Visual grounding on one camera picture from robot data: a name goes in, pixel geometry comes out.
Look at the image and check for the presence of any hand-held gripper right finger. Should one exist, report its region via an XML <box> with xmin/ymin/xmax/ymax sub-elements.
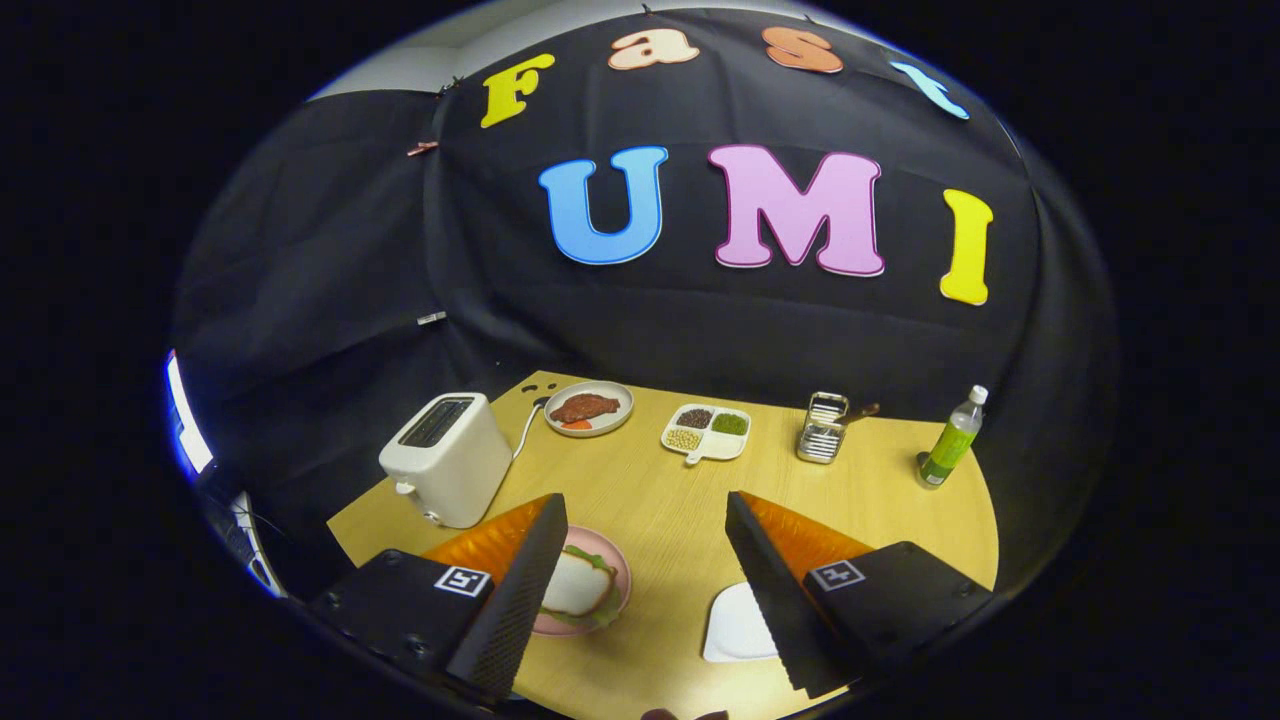
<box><xmin>725</xmin><ymin>490</ymin><xmax>994</xmax><ymax>699</ymax></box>

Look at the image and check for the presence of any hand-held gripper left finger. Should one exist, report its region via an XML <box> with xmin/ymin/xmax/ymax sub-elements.
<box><xmin>305</xmin><ymin>492</ymin><xmax>569</xmax><ymax>706</ymax></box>

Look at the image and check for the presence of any white bread slice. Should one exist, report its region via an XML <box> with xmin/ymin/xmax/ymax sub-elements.
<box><xmin>540</xmin><ymin>553</ymin><xmax>613</xmax><ymax>618</ymax></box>

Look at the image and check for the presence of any green lettuce leaf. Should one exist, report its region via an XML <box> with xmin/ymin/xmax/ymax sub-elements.
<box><xmin>540</xmin><ymin>544</ymin><xmax>621</xmax><ymax>631</ymax></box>

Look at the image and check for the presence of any square white plate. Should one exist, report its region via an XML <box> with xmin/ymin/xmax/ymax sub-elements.
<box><xmin>702</xmin><ymin>582</ymin><xmax>781</xmax><ymax>664</ymax></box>

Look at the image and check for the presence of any pink round plate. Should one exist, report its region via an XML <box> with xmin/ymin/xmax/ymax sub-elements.
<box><xmin>533</xmin><ymin>525</ymin><xmax>633</xmax><ymax>637</ymax></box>

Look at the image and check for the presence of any white toaster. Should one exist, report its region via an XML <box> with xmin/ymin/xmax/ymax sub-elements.
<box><xmin>378</xmin><ymin>392</ymin><xmax>513</xmax><ymax>530</ymax></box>

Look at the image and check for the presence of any white divided bean dish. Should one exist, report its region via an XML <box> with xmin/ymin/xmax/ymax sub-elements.
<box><xmin>660</xmin><ymin>402</ymin><xmax>752</xmax><ymax>466</ymax></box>

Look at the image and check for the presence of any brown meat piece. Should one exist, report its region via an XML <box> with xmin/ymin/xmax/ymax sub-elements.
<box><xmin>549</xmin><ymin>393</ymin><xmax>622</xmax><ymax>424</ymax></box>

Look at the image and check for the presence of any round white plate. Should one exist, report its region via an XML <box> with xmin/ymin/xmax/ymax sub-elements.
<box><xmin>543</xmin><ymin>380</ymin><xmax>635</xmax><ymax>439</ymax></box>

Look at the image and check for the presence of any green plastic bottle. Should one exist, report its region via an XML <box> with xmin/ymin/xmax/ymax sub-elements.
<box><xmin>916</xmin><ymin>385</ymin><xmax>990</xmax><ymax>490</ymax></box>

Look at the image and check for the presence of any white stand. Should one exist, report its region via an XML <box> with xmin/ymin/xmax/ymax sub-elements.
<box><xmin>230</xmin><ymin>490</ymin><xmax>286</xmax><ymax>599</ymax></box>

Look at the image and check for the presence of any black backdrop cloth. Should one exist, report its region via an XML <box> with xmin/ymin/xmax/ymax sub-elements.
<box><xmin>170</xmin><ymin>8</ymin><xmax>1119</xmax><ymax>601</ymax></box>

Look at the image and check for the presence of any computer monitor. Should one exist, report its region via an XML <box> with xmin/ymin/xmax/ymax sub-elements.
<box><xmin>165</xmin><ymin>350</ymin><xmax>216</xmax><ymax>476</ymax></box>

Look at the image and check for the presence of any white toaster cable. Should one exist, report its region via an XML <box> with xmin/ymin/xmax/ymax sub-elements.
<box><xmin>512</xmin><ymin>400</ymin><xmax>549</xmax><ymax>461</ymax></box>

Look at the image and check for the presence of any metal wire holder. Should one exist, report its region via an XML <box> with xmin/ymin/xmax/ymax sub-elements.
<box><xmin>796</xmin><ymin>391</ymin><xmax>851</xmax><ymax>465</ymax></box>

